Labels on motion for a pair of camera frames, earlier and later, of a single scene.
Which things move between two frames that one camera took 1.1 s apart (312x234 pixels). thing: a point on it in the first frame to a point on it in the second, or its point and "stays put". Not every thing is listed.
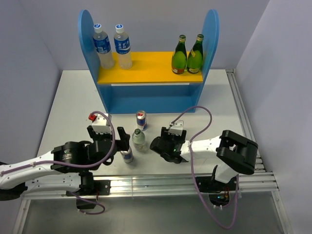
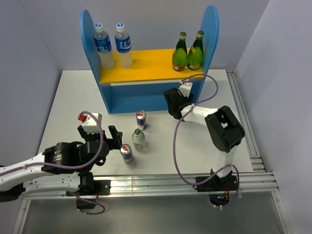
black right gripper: (165, 134) to (189, 99)
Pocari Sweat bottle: (122, 47) stays put
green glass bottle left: (179, 58) stays put
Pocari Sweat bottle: (102, 45) stays put
